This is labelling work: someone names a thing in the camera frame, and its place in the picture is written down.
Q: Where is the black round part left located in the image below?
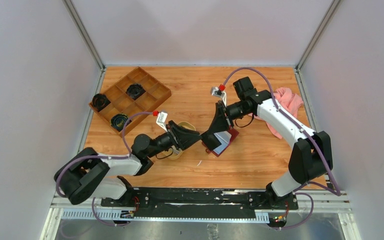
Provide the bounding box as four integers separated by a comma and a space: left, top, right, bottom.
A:
91, 93, 111, 112

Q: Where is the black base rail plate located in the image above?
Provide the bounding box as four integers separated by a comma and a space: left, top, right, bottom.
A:
99, 187, 298, 220

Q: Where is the black round part lower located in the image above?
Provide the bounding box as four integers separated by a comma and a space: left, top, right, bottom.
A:
110, 113, 132, 132

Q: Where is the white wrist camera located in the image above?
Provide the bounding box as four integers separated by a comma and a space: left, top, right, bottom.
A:
156, 111, 168, 132
210, 86, 227, 106

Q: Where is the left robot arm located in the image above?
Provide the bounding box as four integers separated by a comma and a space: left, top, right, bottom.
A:
54, 120, 202, 207

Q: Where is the black round part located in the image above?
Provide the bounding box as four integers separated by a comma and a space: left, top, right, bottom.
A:
125, 83, 146, 100
91, 93, 111, 112
110, 113, 132, 132

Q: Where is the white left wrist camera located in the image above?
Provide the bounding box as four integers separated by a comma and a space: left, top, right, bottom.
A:
156, 111, 168, 132

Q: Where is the pink cloth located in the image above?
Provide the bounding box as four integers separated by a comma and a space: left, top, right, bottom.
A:
251, 87, 305, 140

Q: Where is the red leather card holder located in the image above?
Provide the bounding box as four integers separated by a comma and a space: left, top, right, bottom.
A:
202, 128, 239, 157

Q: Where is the beige oval tray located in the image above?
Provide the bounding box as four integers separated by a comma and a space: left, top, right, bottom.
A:
167, 121, 196, 160

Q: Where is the brown wooden divided tray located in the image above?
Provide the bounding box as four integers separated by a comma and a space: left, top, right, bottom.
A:
89, 66, 172, 136

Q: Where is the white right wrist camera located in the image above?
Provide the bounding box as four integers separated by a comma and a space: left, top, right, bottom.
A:
210, 86, 227, 106

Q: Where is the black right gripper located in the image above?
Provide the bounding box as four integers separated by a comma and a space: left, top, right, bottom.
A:
207, 100, 251, 135

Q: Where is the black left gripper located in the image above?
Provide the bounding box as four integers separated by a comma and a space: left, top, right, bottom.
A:
146, 120, 202, 159

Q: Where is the black round part upper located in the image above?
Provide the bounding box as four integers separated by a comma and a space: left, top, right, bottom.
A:
125, 83, 146, 100

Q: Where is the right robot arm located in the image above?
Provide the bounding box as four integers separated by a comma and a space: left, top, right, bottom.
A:
201, 77, 333, 209

